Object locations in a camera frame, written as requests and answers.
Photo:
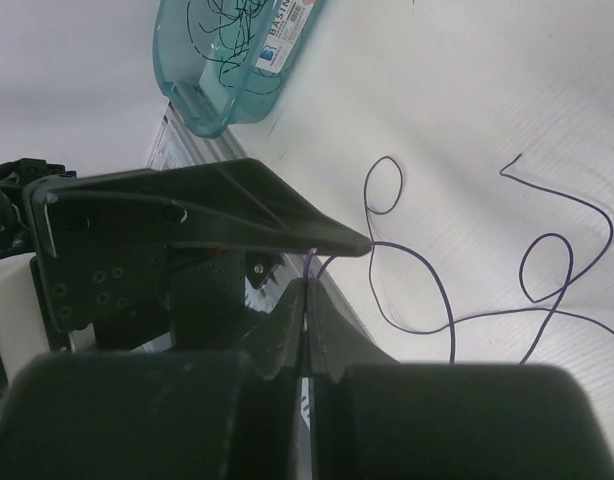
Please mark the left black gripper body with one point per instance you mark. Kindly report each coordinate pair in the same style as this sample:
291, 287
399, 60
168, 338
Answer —
81, 287

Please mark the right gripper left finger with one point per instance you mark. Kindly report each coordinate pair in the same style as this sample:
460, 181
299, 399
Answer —
228, 413

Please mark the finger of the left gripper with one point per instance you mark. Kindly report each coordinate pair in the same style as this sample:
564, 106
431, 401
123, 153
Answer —
235, 204

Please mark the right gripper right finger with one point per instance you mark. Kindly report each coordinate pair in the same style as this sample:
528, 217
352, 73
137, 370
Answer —
375, 418

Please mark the teal transparent plastic bin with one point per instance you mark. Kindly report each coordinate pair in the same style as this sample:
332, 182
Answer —
223, 63

